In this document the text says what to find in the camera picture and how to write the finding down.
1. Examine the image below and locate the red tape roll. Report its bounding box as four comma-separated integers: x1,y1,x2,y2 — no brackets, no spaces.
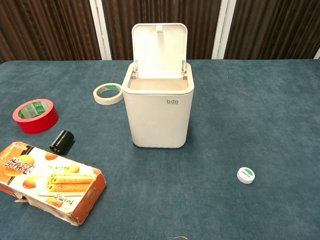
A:
12,98,60,135

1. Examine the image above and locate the small white lidded bin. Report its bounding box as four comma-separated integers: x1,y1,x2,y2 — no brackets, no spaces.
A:
122,23,195,149

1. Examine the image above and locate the white round cap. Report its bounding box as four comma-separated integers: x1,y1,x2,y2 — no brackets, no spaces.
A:
236,166,256,185

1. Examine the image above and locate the cream masking tape roll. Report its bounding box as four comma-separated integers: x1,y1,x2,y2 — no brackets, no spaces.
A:
93,83,124,106

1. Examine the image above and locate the orange egg roll box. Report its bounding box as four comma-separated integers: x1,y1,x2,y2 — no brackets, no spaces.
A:
0,141,107,227

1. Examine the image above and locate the blue table cloth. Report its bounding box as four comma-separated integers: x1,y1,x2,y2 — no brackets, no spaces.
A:
0,58,320,240

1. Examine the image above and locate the small black cylinder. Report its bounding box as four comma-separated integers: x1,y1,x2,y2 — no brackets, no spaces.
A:
49,129,76,156

